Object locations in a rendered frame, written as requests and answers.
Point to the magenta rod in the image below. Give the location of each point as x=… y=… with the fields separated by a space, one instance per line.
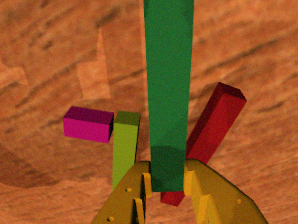
x=88 y=124

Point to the red rod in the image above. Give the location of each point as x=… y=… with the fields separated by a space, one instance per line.
x=222 y=109

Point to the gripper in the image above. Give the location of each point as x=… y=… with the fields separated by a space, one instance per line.
x=215 y=199

